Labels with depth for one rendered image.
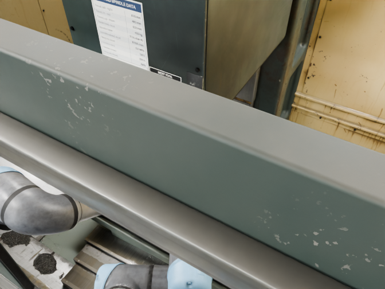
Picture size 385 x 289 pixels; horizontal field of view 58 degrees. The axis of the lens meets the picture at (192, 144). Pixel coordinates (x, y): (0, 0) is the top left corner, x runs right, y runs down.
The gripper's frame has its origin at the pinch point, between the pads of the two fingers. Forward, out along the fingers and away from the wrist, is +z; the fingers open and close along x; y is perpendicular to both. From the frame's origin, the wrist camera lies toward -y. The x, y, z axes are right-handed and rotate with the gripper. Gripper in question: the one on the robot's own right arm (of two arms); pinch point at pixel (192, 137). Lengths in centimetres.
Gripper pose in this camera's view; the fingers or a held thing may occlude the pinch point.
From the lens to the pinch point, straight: 81.0
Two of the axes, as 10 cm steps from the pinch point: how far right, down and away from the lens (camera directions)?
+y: -0.1, 7.1, 7.1
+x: 10.0, 0.1, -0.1
